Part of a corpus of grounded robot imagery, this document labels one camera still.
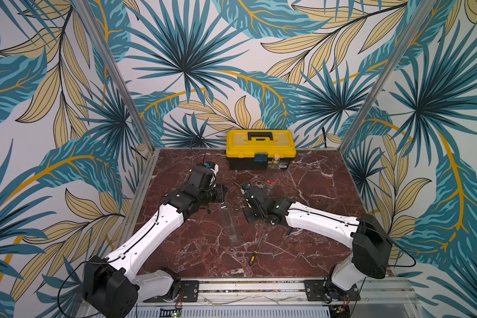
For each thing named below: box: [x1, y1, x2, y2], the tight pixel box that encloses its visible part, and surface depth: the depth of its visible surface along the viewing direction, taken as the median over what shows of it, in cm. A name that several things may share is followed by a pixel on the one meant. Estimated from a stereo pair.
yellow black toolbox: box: [225, 129, 297, 171], surface depth 102 cm
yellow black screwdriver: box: [248, 229, 266, 267], surface depth 83 cm
